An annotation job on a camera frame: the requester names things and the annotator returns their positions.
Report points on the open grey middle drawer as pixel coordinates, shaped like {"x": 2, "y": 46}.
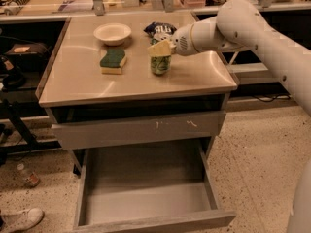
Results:
{"x": 159, "y": 187}

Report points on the black bag on shelf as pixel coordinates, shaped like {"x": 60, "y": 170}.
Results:
{"x": 31, "y": 57}

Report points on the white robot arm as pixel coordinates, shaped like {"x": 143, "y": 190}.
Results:
{"x": 260, "y": 165}

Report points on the green yellow sponge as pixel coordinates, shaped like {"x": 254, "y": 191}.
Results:
{"x": 113, "y": 61}

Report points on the plastic bottle on floor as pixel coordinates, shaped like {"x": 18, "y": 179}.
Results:
{"x": 29, "y": 176}

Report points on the green soda can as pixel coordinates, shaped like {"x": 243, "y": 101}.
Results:
{"x": 160, "y": 65}

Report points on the grey drawer cabinet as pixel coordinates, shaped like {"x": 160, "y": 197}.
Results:
{"x": 76, "y": 90}

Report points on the white stick black tip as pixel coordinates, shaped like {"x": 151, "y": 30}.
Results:
{"x": 233, "y": 58}

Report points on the white bowl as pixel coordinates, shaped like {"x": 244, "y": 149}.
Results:
{"x": 112, "y": 34}

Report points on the blue chip bag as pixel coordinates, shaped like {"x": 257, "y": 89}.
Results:
{"x": 160, "y": 30}

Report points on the white sneaker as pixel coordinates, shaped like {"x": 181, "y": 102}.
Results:
{"x": 21, "y": 220}

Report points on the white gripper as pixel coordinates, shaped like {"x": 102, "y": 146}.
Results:
{"x": 182, "y": 43}

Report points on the closed grey top drawer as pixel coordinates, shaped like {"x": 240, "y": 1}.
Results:
{"x": 136, "y": 130}

